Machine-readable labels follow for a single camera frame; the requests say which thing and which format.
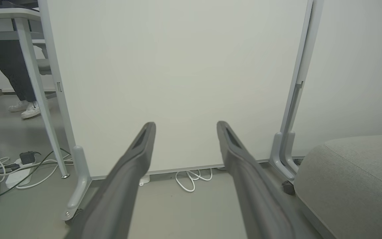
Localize grey metal desk leg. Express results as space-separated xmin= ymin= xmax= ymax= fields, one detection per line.
xmin=13 ymin=17 xmax=70 ymax=179

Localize person's dark trouser legs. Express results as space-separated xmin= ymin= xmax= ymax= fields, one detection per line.
xmin=0 ymin=40 xmax=37 ymax=103

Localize small black caster wheel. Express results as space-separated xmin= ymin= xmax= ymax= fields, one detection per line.
xmin=281 ymin=180 xmax=296 ymax=196

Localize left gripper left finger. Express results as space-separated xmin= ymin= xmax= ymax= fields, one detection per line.
xmin=63 ymin=122 xmax=157 ymax=239

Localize coiled white cable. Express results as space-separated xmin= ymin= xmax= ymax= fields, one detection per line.
xmin=175 ymin=168 xmax=213 ymax=193

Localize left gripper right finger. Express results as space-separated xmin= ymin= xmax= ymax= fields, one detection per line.
xmin=217 ymin=120 xmax=314 ymax=239

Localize white power strip with cables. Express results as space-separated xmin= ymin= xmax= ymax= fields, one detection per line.
xmin=0 ymin=154 xmax=75 ymax=190

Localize black power adapter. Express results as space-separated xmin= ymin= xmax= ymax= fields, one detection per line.
xmin=19 ymin=151 xmax=36 ymax=165

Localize large white partition panel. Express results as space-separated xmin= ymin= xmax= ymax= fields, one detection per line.
xmin=38 ymin=0 xmax=314 ymax=181

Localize black partition caster wheel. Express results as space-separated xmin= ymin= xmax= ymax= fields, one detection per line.
xmin=64 ymin=208 xmax=84 ymax=226

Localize grey partition leg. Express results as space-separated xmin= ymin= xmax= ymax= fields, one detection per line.
xmin=61 ymin=145 xmax=92 ymax=222
xmin=283 ymin=130 xmax=300 ymax=175
xmin=269 ymin=132 xmax=294 ymax=181

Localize white sneaker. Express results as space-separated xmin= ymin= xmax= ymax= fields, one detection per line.
xmin=8 ymin=100 xmax=31 ymax=112
xmin=21 ymin=101 xmax=42 ymax=119

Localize grey fabric sofa seat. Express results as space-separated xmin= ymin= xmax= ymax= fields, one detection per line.
xmin=293 ymin=133 xmax=382 ymax=239

